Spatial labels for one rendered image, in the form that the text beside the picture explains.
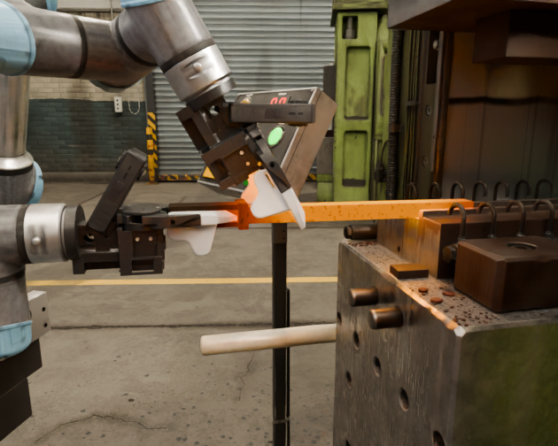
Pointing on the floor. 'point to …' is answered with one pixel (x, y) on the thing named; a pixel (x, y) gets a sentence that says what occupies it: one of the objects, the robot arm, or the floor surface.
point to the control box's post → (279, 327)
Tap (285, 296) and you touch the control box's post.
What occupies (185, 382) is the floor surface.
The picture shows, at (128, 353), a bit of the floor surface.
